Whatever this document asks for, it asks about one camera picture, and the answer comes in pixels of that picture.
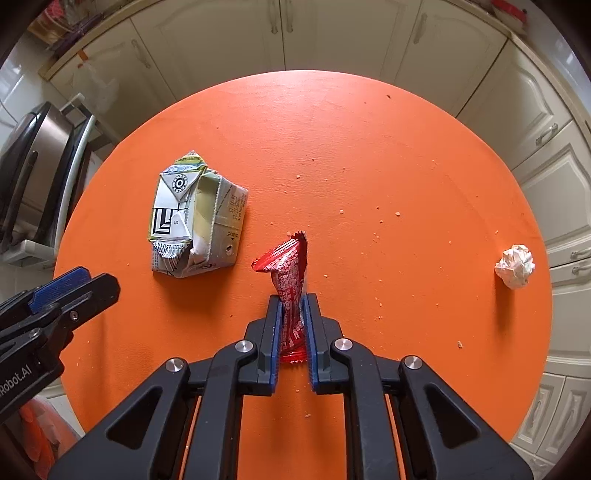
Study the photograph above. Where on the orange cloth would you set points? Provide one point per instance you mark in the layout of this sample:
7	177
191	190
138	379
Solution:
44	438

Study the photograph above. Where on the crushed printed drink carton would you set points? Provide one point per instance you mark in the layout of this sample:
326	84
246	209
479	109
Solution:
178	207

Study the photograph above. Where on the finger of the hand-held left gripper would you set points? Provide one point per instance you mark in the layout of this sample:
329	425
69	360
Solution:
99	293
55	288

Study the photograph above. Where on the crumpled white paper ball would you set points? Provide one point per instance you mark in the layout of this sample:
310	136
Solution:
515	267

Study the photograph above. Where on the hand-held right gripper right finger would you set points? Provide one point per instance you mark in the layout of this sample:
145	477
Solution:
308	350

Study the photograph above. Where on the cream kitchen cabinets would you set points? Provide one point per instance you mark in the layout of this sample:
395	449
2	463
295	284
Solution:
207	41

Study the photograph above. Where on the stainless steel appliance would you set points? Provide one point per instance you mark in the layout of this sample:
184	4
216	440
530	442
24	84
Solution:
27	152

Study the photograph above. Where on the white hanging plastic bag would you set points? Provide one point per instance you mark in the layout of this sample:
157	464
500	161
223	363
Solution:
94	87

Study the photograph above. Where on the red snack wrapper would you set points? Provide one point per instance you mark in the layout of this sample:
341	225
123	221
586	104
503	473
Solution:
288	267

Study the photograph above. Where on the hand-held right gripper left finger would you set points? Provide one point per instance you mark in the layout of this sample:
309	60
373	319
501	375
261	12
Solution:
276	346

